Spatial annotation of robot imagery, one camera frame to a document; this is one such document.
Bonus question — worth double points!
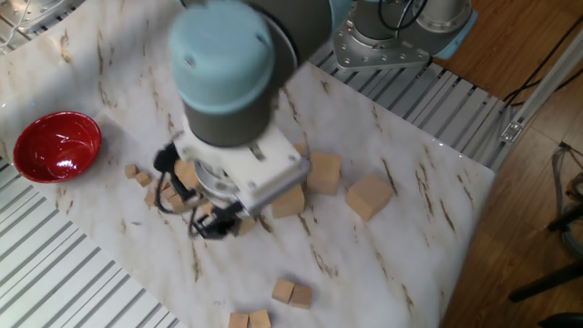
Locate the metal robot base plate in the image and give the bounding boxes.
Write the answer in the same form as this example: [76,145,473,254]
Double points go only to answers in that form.
[332,17,433,71]

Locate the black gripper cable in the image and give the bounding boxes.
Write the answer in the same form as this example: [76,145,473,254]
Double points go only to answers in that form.
[152,142,204,239]

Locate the grey cable bundle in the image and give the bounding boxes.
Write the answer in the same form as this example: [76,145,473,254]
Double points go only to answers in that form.
[550,140,583,261]

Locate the white marble pattern board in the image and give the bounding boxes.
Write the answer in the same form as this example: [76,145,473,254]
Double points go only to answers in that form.
[0,0,496,328]

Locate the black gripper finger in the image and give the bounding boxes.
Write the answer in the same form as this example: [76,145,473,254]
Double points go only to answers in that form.
[189,212,218,241]
[215,219,242,241]

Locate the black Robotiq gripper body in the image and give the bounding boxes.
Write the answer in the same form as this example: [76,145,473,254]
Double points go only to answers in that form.
[199,201,246,228]

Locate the aluminium extrusion frame bar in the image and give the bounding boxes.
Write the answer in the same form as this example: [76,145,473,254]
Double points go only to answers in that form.
[489,26,583,172]

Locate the red glossy bowl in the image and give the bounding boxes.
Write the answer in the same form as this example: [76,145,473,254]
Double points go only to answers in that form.
[12,110,103,184]

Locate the black camera cable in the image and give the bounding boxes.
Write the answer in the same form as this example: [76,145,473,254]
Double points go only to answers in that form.
[376,0,430,33]

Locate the grey metal fixture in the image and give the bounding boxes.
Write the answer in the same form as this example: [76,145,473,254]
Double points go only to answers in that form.
[0,0,83,36]

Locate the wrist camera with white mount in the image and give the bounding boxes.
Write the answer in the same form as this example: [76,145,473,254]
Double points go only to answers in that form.
[172,122,312,217]

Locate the black floor cable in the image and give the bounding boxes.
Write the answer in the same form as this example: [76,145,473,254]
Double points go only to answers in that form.
[503,15,583,108]

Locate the black stand legs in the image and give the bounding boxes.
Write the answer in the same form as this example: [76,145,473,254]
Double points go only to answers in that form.
[507,204,583,304]

